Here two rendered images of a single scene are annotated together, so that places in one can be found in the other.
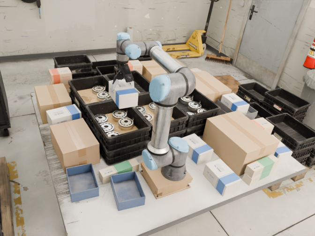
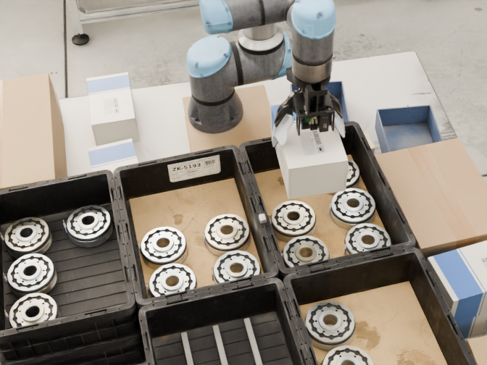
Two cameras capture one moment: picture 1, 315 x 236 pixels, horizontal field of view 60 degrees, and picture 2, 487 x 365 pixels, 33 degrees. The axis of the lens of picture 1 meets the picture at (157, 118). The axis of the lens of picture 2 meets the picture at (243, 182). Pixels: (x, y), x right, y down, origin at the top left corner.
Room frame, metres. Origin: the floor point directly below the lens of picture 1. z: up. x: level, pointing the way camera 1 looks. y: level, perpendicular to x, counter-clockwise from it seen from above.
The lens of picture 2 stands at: (2.65, 0.61, 2.30)
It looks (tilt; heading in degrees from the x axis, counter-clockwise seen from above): 48 degrees down; 204
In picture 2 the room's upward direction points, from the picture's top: 4 degrees counter-clockwise
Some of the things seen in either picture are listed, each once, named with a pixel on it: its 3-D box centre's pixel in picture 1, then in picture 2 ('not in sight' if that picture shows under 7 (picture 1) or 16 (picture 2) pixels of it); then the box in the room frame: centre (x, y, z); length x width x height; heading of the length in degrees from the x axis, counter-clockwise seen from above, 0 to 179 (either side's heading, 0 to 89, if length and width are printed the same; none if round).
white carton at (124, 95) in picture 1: (123, 93); (307, 145); (1.51, 0.24, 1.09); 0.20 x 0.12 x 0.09; 31
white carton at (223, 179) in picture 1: (221, 176); (112, 109); (1.22, -0.44, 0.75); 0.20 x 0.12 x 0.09; 33
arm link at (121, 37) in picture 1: (123, 43); (312, 27); (1.52, 0.25, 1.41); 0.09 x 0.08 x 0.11; 35
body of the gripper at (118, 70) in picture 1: (122, 68); (311, 98); (1.53, 0.25, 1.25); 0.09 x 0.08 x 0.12; 31
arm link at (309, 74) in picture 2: (122, 56); (314, 62); (1.52, 0.25, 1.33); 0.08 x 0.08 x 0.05
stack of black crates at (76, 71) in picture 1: (73, 77); not in sight; (3.02, 1.09, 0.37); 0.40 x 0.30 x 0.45; 121
